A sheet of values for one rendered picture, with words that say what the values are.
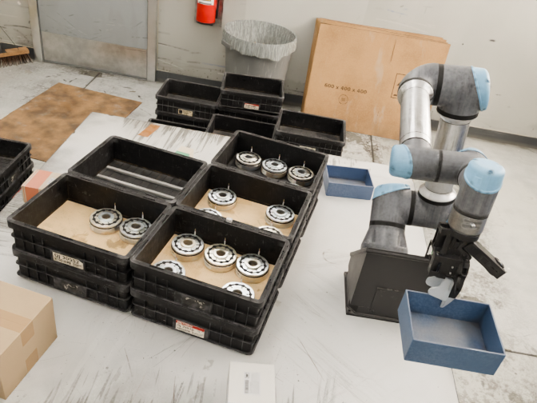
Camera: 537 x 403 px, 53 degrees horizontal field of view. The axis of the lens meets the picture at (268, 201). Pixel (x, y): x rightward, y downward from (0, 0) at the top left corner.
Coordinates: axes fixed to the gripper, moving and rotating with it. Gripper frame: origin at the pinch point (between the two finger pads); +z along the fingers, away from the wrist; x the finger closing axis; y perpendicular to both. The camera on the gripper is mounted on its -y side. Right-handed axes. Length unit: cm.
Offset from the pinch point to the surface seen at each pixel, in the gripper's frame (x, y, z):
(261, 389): 6, 38, 34
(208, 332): -13, 56, 36
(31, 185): -60, 134, 27
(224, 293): -10, 53, 18
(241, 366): 0, 45, 33
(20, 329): 9, 101, 27
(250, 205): -66, 54, 21
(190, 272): -26, 66, 26
